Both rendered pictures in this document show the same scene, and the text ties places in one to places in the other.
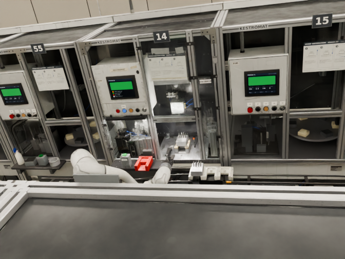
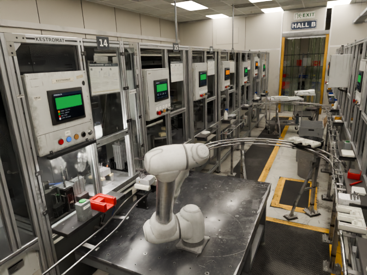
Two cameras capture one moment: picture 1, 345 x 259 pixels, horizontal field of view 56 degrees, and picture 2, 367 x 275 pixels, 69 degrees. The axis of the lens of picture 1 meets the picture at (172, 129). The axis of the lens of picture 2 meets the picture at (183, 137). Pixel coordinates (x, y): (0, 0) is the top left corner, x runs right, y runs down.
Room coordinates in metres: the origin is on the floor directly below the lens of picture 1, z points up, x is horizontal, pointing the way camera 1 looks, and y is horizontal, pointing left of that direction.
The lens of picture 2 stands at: (1.56, 1.84, 1.86)
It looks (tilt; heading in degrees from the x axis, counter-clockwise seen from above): 16 degrees down; 281
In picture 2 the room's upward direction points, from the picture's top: 2 degrees counter-clockwise
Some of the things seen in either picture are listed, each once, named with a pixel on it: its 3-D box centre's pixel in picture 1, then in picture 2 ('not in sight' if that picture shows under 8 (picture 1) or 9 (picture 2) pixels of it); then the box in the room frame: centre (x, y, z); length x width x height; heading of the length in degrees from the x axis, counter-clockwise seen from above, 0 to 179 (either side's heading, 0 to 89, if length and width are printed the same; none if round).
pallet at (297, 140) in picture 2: not in sight; (303, 143); (0.71, -1.49, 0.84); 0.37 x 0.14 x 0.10; 132
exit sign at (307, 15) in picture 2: not in sight; (304, 15); (-0.59, -7.73, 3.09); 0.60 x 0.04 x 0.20; 164
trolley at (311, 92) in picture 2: not in sight; (303, 106); (-0.47, -6.35, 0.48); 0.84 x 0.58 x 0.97; 82
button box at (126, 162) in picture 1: (126, 160); (82, 209); (2.50, 0.45, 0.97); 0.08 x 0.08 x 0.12; 74
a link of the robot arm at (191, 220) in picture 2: not in sight; (190, 221); (1.82, 0.32, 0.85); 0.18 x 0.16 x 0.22; 27
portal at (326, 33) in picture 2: not in sight; (301, 74); (-0.67, -7.76, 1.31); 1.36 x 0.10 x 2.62; 164
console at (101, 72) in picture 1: (125, 86); (51, 109); (2.68, 0.34, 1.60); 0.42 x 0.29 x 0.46; 74
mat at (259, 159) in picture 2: not in sight; (268, 141); (0.73, -4.39, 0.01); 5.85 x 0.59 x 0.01; 74
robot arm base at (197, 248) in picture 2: not in sight; (194, 238); (1.81, 0.30, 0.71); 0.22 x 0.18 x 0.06; 74
